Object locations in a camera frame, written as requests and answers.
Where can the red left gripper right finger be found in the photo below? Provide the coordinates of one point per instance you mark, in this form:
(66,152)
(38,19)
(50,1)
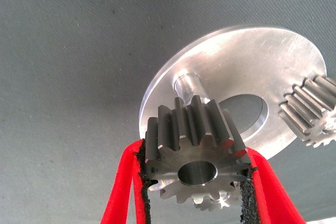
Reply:
(270,197)

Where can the round metal carrier plate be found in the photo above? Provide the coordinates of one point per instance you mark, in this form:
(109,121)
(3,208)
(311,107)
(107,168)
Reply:
(236,58)

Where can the dark grey table cloth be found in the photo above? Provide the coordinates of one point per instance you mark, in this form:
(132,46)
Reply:
(78,51)

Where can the small steel planetary gear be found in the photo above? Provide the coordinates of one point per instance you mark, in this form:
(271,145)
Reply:
(210,203)
(304,111)
(168,163)

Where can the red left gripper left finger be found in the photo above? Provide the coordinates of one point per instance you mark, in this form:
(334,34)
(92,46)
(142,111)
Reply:
(123,190)

